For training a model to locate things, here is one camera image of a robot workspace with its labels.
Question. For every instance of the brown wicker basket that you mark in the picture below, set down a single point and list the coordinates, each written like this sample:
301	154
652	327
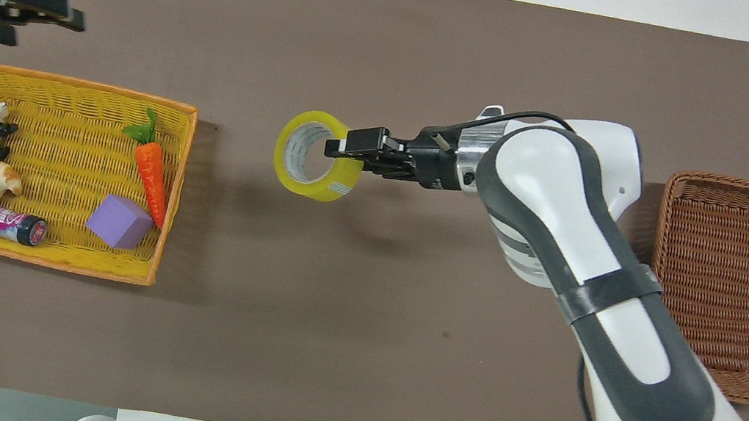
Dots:
731	286

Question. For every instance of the yellow wicker basket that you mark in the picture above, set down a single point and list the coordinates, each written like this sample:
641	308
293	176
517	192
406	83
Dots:
60	178

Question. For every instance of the toy carrot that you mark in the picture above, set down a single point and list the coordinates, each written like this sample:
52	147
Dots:
153	177

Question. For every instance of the purple foam cube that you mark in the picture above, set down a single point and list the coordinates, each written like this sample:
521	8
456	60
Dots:
120	223

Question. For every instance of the pink drink can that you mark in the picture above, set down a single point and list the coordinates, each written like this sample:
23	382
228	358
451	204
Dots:
12	225

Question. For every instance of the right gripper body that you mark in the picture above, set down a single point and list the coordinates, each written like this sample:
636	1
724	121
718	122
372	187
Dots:
437	164

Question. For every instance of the yellow tape roll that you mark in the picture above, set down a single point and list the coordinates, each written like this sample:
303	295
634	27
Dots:
310	182

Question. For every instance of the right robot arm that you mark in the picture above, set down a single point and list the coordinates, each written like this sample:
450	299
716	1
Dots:
624	329

